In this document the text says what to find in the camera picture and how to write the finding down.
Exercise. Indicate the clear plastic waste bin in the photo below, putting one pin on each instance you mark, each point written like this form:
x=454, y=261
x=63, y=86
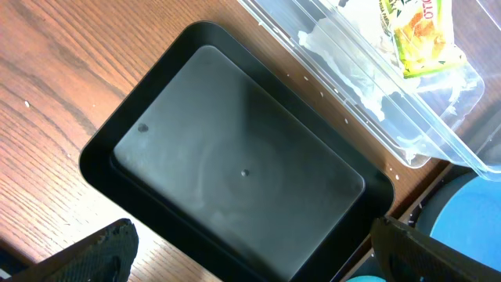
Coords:
x=413, y=130

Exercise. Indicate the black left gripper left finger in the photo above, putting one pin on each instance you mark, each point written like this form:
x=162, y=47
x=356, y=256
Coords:
x=104, y=256

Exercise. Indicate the white paper napkin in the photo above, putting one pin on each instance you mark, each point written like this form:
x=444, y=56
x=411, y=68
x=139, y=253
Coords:
x=351, y=40

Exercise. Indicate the yellow green snack wrapper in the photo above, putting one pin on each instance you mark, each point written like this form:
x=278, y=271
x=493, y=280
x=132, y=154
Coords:
x=422, y=31

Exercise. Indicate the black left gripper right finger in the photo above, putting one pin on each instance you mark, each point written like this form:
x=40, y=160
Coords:
x=405, y=254

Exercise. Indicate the light blue rice bowl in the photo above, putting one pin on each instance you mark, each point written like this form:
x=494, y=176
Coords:
x=366, y=279

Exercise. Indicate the black rectangular bin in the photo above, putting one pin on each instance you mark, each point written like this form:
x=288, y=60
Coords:
x=216, y=155

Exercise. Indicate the blue plate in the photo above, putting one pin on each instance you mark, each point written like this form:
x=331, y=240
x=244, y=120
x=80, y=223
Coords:
x=465, y=215

